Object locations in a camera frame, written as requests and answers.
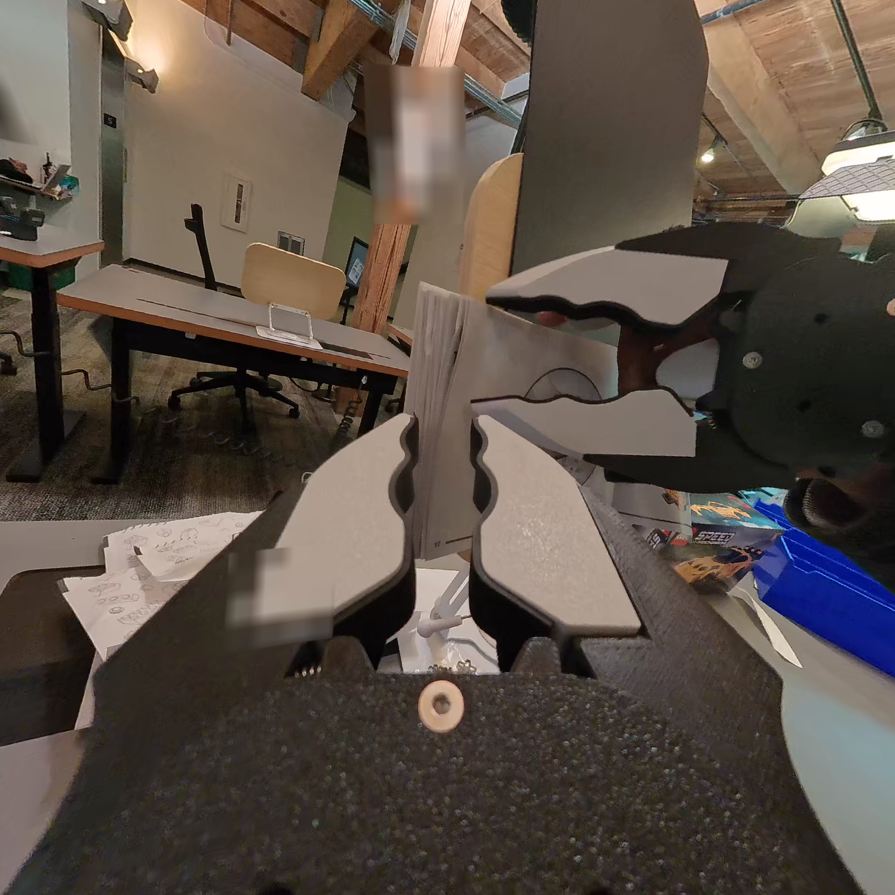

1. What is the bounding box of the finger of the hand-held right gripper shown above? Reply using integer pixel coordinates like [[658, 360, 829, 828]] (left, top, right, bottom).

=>
[[484, 247, 733, 330], [468, 386, 700, 459]]

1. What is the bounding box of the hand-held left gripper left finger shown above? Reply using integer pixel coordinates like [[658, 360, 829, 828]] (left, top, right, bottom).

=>
[[276, 414, 420, 633]]

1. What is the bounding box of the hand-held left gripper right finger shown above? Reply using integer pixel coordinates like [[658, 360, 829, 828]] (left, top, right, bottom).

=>
[[468, 414, 644, 639]]

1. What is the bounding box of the instruction booklet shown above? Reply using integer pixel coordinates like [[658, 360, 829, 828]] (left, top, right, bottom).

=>
[[409, 280, 621, 562]]

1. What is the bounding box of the person's right forearm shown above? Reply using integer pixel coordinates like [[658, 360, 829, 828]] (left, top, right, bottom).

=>
[[783, 461, 895, 560]]

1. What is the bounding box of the black toy set box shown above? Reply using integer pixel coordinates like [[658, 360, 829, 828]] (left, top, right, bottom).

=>
[[643, 488, 787, 597]]

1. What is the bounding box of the person's right hand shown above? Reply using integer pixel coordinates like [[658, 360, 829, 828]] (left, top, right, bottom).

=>
[[617, 325, 667, 404]]

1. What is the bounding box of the dark grey flat panel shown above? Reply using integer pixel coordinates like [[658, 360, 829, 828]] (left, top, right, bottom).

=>
[[509, 0, 712, 338]]

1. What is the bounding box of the white book stand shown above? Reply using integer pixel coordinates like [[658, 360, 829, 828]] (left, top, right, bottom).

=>
[[397, 152, 620, 675]]

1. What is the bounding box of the black office chair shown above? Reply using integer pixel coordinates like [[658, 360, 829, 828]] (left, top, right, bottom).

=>
[[166, 203, 303, 422]]

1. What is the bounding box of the pendant ceiling lamp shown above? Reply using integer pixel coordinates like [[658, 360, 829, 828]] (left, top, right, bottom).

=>
[[797, 115, 895, 225]]

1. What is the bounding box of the white paper strip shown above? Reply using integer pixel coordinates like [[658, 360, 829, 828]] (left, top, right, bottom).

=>
[[734, 591, 805, 670]]

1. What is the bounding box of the blue plastic bin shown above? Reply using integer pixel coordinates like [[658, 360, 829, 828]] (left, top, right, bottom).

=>
[[751, 489, 895, 678]]

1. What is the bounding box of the grey office desk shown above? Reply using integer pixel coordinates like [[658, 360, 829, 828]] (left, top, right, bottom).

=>
[[0, 234, 106, 485], [56, 264, 411, 483]]

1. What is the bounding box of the wooden post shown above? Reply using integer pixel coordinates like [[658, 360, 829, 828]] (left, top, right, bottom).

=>
[[350, 0, 476, 337]]

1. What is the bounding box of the white wall frame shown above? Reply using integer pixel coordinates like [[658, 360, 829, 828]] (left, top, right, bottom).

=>
[[221, 171, 253, 229]]

